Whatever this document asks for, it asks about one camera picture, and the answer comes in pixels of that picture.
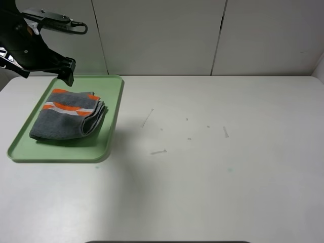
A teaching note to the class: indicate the grey towel with orange stripes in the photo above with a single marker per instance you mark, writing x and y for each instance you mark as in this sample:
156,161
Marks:
67,115

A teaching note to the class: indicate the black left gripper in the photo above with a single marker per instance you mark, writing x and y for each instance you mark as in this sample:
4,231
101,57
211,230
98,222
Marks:
33,54

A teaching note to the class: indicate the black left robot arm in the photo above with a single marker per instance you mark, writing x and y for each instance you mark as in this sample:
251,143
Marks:
12,22

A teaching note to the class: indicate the light green plastic tray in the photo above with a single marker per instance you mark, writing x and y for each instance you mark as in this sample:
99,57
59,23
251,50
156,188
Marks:
91,148

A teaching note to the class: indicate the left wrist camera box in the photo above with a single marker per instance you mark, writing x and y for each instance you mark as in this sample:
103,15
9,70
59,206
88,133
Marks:
37,19

